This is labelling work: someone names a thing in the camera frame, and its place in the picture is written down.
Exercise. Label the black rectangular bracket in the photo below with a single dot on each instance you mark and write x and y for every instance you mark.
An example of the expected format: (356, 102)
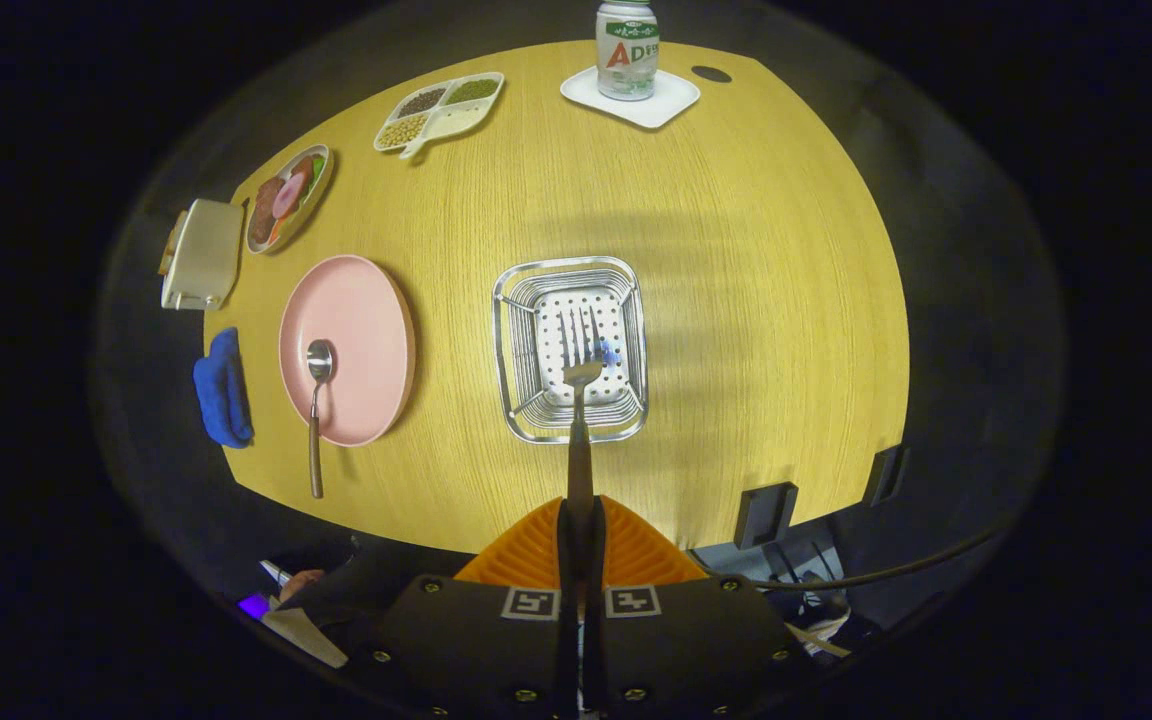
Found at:
(886, 475)
(764, 515)

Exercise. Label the pink ham slice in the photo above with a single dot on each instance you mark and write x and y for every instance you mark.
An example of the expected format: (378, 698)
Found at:
(288, 196)

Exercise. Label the purple glowing device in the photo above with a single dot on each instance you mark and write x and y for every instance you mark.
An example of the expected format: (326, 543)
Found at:
(254, 606)

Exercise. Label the dark brown beans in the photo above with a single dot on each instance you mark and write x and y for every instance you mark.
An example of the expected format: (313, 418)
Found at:
(421, 101)

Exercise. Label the small brown meat piece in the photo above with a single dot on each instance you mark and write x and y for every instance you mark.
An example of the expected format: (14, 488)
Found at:
(303, 170)

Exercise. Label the yellow soybeans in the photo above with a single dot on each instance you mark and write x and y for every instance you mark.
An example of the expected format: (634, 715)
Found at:
(403, 131)

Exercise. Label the white square coaster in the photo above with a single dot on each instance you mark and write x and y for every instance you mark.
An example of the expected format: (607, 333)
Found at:
(671, 100)

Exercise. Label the blue folded cloth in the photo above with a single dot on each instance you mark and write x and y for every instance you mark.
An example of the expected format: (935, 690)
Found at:
(221, 390)

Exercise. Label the white divided tray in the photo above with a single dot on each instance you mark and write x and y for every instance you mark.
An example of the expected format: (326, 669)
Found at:
(456, 120)

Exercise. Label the green mung beans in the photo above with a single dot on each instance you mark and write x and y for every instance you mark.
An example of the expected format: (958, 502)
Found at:
(472, 90)

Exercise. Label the orange carrot slice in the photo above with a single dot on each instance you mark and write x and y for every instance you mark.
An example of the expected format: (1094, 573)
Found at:
(278, 230)

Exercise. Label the grey food plate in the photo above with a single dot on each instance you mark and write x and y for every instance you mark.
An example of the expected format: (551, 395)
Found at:
(321, 195)

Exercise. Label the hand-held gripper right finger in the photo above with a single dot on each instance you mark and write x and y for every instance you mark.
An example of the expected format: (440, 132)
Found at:
(686, 640)

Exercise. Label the green lettuce leaf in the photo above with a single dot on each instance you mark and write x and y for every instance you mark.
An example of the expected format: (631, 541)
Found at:
(317, 168)

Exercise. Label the large brown meat piece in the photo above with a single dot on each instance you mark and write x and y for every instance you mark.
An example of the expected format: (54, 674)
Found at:
(264, 212)

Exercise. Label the toast slice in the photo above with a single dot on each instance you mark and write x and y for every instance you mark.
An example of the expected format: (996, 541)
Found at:
(171, 245)

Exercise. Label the white green-label drink bottle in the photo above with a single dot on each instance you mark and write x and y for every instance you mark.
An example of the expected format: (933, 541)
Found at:
(627, 55)

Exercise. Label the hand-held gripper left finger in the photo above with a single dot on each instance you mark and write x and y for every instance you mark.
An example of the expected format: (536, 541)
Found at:
(476, 640)

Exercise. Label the pink round plate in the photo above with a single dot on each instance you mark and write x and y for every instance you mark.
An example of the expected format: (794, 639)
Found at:
(366, 330)

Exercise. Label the cream white toaster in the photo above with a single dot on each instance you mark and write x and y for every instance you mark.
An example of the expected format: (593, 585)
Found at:
(206, 255)

